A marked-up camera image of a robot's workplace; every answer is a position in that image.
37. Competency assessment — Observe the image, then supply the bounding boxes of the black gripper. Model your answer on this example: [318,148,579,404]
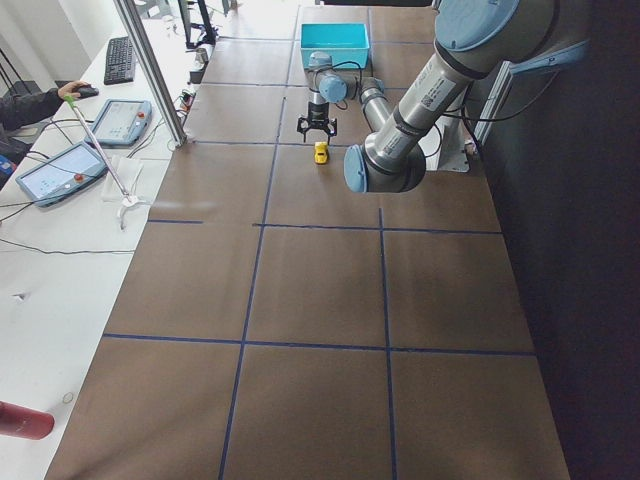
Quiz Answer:
[296,102,337,144]

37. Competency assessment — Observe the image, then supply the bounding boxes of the yellow beetle toy car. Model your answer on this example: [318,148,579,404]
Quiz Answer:
[314,141,329,165]

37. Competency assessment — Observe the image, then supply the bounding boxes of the operator forearm dark sleeve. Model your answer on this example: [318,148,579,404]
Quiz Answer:
[1,89,63,131]

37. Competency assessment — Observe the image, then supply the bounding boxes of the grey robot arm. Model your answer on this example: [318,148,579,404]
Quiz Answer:
[297,1,560,193]

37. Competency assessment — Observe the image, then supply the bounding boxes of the operator hand on mouse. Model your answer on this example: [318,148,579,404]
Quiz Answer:
[57,80,91,100]

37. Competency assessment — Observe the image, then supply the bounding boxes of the turquoise plastic storage bin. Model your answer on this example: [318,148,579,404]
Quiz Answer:
[300,23,370,69]

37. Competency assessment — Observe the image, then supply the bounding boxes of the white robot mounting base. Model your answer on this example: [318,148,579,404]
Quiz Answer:
[419,117,471,173]

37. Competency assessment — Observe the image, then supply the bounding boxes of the small metal cup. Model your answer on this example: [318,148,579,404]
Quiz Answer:
[195,48,209,64]

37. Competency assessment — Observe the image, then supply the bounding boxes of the far teach pendant tablet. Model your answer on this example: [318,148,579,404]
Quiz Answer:
[90,99,152,148]

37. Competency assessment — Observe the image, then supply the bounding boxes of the teach pendant tablet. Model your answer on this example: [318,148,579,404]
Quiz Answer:
[90,99,152,148]
[16,142,107,208]

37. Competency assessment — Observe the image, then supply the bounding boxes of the white folded cloth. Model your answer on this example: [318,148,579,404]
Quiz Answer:
[101,155,143,202]

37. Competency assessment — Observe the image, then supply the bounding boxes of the black computer keyboard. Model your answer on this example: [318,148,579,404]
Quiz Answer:
[103,36,135,85]

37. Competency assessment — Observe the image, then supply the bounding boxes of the black computer mouse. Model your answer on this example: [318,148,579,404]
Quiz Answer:
[74,86,99,99]

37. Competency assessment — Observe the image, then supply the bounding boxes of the near teach pendant tablet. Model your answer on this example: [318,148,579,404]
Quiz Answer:
[16,142,107,208]

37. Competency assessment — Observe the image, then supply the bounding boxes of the red cylindrical bottle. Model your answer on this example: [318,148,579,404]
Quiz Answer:
[0,402,55,440]

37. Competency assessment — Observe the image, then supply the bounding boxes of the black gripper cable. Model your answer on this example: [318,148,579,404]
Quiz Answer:
[327,60,371,109]

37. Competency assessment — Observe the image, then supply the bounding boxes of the grabber stick green handle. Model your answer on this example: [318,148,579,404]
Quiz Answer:
[63,94,148,231]

